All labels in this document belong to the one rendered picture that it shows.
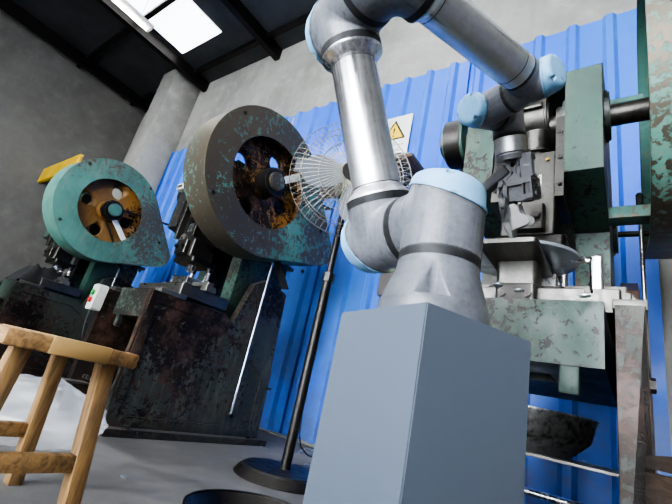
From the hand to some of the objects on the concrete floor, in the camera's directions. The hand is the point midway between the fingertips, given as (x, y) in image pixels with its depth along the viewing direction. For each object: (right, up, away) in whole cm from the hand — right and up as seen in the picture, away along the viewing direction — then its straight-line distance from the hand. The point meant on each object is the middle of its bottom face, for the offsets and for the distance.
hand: (510, 236), depth 101 cm
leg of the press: (+28, -89, -12) cm, 94 cm away
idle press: (-121, -104, +122) cm, 201 cm away
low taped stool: (-112, -52, -26) cm, 126 cm away
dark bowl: (-63, -66, -16) cm, 93 cm away
